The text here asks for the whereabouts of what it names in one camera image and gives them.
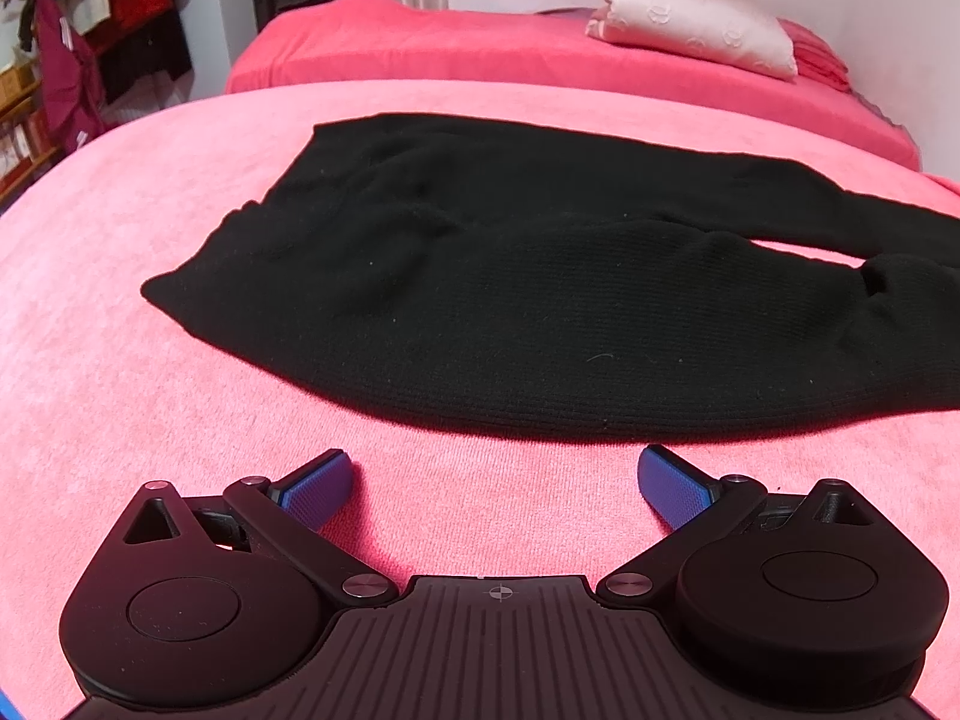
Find pink plush bed blanket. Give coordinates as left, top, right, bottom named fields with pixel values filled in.
left=2, top=80, right=958, bottom=718

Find wooden shelf unit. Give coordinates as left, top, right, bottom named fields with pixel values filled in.
left=2, top=60, right=64, bottom=208

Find hanging clothes on rack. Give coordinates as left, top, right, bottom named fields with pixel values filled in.
left=20, top=0, right=192, bottom=153

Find black knit pants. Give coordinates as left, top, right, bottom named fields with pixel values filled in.
left=142, top=114, right=958, bottom=439

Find red folded cloth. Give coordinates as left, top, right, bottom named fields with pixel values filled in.
left=779, top=18, right=853, bottom=93

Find pale pink pillow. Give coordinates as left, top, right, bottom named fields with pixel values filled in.
left=586, top=0, right=797, bottom=80

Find red bed sheet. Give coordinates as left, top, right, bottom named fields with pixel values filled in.
left=226, top=0, right=921, bottom=171

